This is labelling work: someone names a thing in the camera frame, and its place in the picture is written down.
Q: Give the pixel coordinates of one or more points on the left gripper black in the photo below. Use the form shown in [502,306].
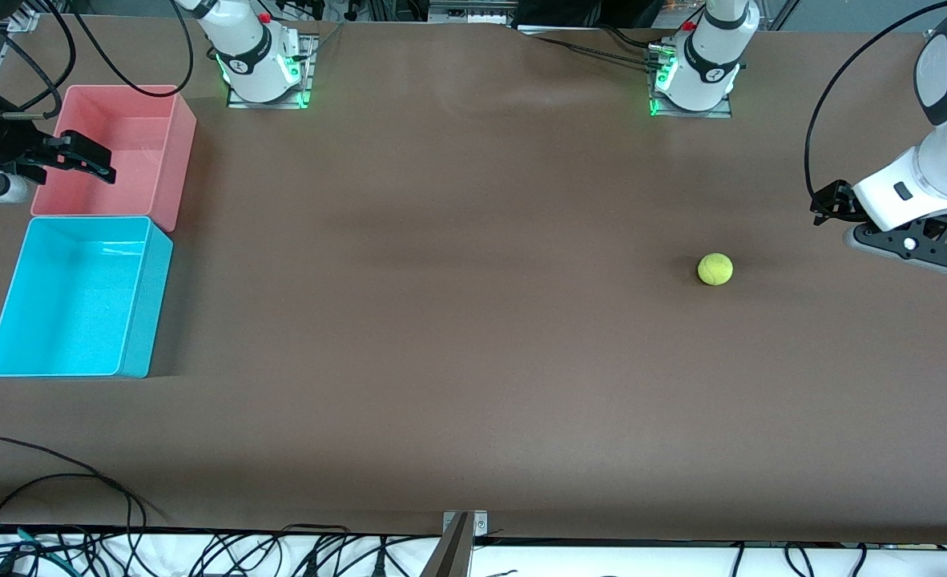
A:
[834,202]

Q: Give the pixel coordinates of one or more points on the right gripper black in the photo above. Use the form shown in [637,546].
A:
[7,142]

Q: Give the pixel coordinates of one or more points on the yellow-green tennis ball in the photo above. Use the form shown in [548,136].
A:
[715,269]

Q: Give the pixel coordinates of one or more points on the pink plastic bin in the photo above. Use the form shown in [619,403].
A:
[149,160]

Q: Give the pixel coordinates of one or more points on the blue plastic bin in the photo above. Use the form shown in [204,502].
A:
[73,304]

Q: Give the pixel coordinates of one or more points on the grey metal bar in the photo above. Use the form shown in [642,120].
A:
[451,553]

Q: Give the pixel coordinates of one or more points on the aluminium frame profile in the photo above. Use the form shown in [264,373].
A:
[26,20]

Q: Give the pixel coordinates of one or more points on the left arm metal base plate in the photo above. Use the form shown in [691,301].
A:
[690,114]

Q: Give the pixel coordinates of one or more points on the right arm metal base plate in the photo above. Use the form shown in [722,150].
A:
[269,104]

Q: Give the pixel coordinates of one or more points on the aluminium rail with sockets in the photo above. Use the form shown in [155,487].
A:
[473,12]

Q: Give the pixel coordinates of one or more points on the metal table edge bracket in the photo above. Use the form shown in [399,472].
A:
[480,525]

